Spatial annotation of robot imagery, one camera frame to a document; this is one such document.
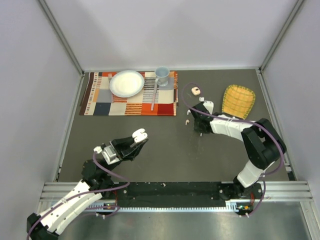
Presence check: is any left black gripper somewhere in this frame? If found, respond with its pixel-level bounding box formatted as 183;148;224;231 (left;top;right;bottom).
103;132;148;175

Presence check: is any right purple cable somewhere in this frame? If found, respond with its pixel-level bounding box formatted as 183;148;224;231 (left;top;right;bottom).
181;83;286;218

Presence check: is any purple cable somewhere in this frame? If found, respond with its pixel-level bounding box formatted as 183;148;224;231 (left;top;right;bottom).
181;83;286;218
26;151;131;240

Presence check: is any white earbud case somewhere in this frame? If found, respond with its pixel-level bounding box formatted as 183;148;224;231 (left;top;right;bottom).
132;128;148;143

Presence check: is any light blue cup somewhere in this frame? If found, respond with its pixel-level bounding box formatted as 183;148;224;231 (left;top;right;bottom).
154;66;170;87

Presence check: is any pink earbud case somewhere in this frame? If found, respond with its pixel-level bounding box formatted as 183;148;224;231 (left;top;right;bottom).
191;87;201;96

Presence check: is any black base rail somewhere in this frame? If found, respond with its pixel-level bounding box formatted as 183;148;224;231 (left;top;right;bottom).
116;181;263;208

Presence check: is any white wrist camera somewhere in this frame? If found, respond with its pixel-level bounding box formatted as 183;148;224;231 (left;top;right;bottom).
199;97;214;114
93;145;120;165

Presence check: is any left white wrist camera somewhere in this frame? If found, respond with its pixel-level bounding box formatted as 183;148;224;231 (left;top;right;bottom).
93;145;120;165

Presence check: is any white plate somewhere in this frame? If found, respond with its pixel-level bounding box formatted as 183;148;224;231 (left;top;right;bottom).
109;70;145;98

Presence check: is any patchwork placemat cloth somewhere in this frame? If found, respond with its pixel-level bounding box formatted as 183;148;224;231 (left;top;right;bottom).
79;70;178;116

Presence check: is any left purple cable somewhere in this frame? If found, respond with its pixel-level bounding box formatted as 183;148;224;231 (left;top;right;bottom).
26;151;131;240

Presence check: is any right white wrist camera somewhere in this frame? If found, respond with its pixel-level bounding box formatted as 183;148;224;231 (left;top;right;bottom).
199;97;214;114

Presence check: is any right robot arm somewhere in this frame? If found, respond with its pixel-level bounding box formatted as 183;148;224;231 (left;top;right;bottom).
187;100;287;200

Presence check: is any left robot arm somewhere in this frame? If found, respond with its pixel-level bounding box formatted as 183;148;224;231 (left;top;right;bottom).
26;128;148;240

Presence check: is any yellow woven basket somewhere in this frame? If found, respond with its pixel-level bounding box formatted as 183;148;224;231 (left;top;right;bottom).
221;84;256;120

